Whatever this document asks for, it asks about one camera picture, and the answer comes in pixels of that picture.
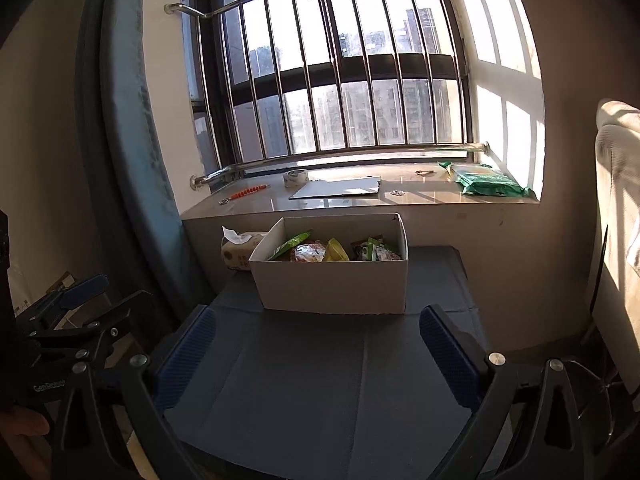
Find person's left hand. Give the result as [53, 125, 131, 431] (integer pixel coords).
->
[0, 405, 52, 480]

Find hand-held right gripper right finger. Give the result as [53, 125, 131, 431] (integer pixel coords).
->
[419, 304, 601, 480]

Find white cloth covered chair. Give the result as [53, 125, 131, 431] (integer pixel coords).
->
[594, 99, 640, 361]

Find green flat packet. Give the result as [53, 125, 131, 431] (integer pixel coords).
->
[439, 161, 537, 197]

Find blue curtain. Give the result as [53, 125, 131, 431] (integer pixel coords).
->
[75, 0, 201, 321]

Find orange bead string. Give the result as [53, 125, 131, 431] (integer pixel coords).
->
[219, 185, 271, 206]

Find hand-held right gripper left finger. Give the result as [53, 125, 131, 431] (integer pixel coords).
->
[50, 304, 219, 480]

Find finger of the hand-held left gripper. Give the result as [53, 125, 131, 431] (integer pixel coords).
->
[30, 289, 157, 358]
[15, 274, 111, 322]

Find white cardboard box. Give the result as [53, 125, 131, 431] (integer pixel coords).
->
[248, 212, 410, 316]

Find green and white snack packet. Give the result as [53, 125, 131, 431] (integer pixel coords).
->
[367, 236, 402, 262]

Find red and white snack packet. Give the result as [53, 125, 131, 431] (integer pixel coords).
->
[291, 242, 328, 263]

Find steel window guard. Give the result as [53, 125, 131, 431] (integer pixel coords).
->
[165, 0, 491, 191]

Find brown cardboard carton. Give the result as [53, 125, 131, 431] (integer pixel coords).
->
[12, 270, 78, 321]

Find yellow snack packet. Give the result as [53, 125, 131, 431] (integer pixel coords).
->
[322, 238, 350, 262]

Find tissue pack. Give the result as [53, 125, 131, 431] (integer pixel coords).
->
[221, 226, 270, 272]

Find flat cardboard sheet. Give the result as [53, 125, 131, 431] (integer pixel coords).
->
[289, 176, 382, 200]

